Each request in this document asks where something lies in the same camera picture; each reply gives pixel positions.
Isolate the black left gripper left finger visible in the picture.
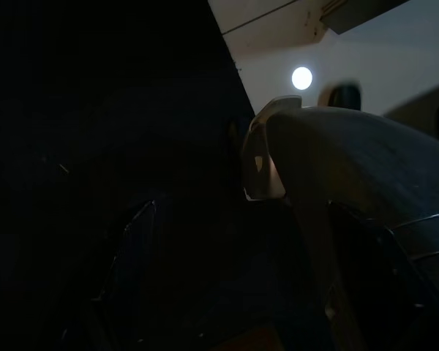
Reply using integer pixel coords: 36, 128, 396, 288
89, 199, 160, 351

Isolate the robot grey left leg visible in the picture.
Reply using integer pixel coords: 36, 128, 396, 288
240, 94, 439, 319

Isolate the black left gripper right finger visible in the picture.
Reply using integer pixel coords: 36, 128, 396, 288
323, 200, 439, 351

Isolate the black floor mat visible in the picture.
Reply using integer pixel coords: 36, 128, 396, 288
0, 0, 258, 351

